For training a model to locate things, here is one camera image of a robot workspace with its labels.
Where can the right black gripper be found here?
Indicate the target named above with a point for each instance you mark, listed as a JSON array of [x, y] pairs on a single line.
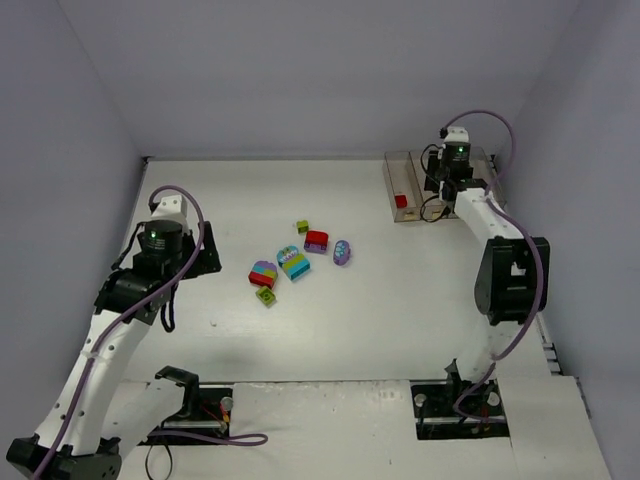
[[433, 181]]

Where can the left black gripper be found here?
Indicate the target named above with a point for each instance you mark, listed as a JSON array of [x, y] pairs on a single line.
[[204, 255]]

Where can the small lime green lego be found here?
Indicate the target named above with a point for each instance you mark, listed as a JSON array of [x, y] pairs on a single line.
[[302, 226]]

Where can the purple lego brick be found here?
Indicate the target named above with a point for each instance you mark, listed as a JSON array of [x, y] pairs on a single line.
[[315, 247]]

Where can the red lego brick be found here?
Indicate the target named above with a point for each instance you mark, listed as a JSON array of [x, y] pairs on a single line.
[[317, 238]]

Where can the purple oval paw lego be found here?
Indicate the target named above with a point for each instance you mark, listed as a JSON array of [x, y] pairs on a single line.
[[342, 252]]

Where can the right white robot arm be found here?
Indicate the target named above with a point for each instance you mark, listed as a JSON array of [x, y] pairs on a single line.
[[512, 281]]

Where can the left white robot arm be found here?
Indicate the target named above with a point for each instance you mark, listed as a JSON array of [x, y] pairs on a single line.
[[77, 440]]

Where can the clear bin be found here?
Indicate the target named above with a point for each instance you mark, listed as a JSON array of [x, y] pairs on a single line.
[[397, 180], [431, 208], [484, 168]]

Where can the small red lego cube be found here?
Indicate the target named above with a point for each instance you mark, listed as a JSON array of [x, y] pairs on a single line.
[[401, 201]]

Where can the multicolour stacked lego block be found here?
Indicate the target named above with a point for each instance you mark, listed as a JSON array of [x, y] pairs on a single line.
[[263, 274]]

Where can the lime green square lego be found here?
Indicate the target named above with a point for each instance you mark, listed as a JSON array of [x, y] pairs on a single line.
[[266, 296]]

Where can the teal green monster lego stack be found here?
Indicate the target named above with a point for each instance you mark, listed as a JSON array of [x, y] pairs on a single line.
[[293, 263]]

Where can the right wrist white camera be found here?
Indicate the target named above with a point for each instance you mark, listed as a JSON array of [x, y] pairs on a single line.
[[454, 135]]

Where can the wrist white camera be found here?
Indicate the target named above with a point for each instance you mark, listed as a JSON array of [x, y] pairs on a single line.
[[172, 208], [454, 135]]

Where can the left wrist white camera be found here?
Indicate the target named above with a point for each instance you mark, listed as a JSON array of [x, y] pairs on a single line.
[[172, 208]]

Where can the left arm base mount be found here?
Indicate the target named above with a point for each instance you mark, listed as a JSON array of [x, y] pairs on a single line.
[[210, 417]]

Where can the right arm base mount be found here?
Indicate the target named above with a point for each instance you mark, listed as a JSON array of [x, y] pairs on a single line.
[[480, 415]]

